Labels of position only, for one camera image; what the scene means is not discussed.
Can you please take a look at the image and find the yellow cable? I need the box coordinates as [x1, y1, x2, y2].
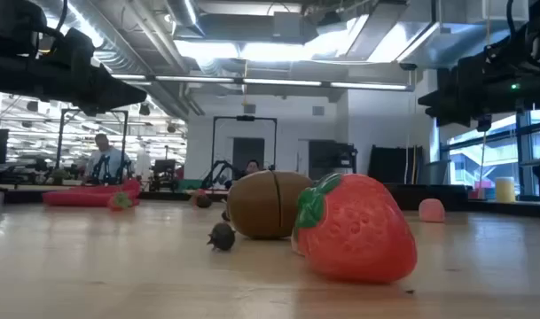
[409, 132, 418, 185]

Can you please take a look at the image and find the yellow canister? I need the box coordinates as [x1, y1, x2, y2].
[495, 176, 517, 204]

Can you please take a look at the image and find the silver ceiling duct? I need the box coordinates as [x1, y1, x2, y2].
[87, 0, 208, 119]

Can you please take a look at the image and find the red cloth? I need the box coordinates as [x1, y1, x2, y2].
[42, 178, 142, 208]

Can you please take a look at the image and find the black frame stand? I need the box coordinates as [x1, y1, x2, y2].
[210, 114, 278, 178]
[55, 108, 129, 183]

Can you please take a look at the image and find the grey bin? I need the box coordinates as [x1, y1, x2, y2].
[423, 159, 450, 185]

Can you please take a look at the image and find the black equipment cart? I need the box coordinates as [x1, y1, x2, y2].
[308, 140, 359, 181]

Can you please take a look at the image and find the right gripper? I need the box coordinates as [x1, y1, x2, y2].
[418, 24, 540, 128]

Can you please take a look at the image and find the long ceiling light tube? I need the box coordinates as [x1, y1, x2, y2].
[111, 73, 415, 92]

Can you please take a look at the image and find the large red toy strawberry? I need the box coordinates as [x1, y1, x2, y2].
[291, 172, 418, 284]

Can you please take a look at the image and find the brown toy kiwi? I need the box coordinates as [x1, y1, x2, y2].
[227, 170, 315, 241]

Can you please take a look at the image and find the pink toy berry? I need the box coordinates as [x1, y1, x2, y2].
[419, 198, 446, 223]

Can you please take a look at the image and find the green box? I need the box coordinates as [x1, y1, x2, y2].
[177, 178, 203, 192]

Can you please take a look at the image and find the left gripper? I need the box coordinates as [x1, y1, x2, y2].
[38, 27, 148, 117]

